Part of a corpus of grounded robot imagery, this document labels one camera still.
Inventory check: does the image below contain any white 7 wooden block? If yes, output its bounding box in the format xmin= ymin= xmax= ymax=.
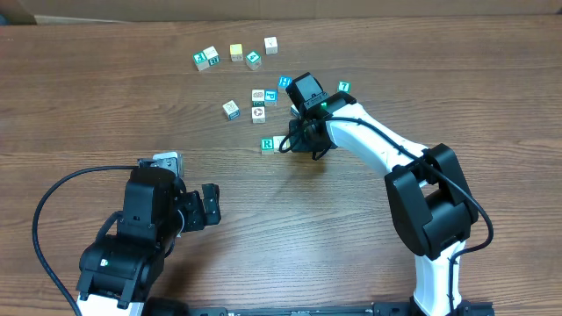
xmin=272 ymin=135 xmax=290 ymax=153

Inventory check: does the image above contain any green R wooden block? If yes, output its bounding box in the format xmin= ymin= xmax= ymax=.
xmin=260 ymin=138 xmax=275 ymax=154

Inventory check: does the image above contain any green 7 wooden block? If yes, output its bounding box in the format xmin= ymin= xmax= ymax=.
xmin=337 ymin=81 xmax=350 ymax=93

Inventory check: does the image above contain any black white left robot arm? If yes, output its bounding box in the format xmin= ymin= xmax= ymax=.
xmin=76 ymin=167 xmax=221 ymax=315

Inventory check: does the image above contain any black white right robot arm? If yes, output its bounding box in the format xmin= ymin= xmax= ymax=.
xmin=285 ymin=73 xmax=479 ymax=315

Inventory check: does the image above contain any white block blue side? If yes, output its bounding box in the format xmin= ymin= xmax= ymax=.
xmin=290 ymin=104 xmax=300 ymax=119

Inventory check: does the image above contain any blue P wooden block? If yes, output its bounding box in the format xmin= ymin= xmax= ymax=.
xmin=264 ymin=90 xmax=278 ymax=106

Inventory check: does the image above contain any white block round picture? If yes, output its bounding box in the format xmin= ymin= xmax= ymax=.
xmin=251 ymin=106 xmax=266 ymax=124

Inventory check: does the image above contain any blue H wooden block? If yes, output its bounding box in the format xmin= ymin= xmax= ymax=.
xmin=277 ymin=76 xmax=292 ymax=93

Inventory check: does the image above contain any wooden block brain picture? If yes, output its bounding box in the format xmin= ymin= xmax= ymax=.
xmin=251 ymin=90 xmax=265 ymax=107

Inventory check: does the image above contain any green A wooden block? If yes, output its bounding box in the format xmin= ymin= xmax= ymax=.
xmin=245 ymin=51 xmax=262 ymax=70

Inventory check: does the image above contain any plain white wooden block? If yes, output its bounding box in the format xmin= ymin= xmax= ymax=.
xmin=264 ymin=37 xmax=278 ymax=54

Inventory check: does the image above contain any yellow top wooden block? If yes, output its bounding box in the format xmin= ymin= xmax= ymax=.
xmin=229 ymin=43 xmax=244 ymax=62

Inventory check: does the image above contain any wooden block green 2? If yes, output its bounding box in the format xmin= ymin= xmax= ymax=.
xmin=203 ymin=46 xmax=220 ymax=66

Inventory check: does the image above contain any green J wooden block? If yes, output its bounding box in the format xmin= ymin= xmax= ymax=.
xmin=192 ymin=51 xmax=210 ymax=71

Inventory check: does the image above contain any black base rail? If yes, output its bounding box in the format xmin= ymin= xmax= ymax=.
xmin=144 ymin=300 xmax=495 ymax=316

